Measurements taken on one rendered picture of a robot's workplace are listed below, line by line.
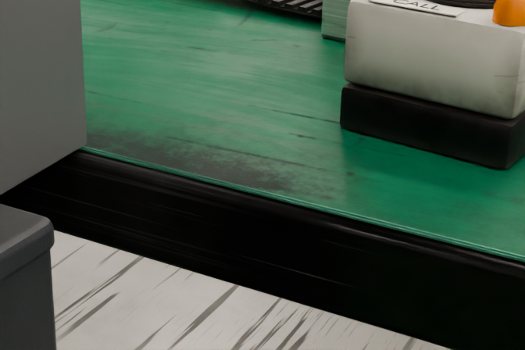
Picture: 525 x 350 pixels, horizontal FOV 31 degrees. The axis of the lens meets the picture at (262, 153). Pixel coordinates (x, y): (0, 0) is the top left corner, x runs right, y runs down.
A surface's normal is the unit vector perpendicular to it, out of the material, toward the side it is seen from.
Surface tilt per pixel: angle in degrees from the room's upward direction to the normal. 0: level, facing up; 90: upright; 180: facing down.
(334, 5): 90
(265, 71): 0
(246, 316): 0
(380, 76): 90
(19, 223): 0
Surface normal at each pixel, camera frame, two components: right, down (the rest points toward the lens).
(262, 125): 0.03, -0.92
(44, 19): 0.91, 0.18
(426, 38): -0.56, 0.31
